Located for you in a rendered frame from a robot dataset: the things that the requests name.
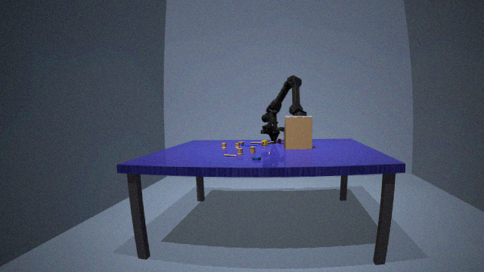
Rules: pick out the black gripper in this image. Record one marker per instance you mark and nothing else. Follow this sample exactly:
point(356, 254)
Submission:
point(273, 133)

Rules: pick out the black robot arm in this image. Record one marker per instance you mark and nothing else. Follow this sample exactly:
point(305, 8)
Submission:
point(295, 110)

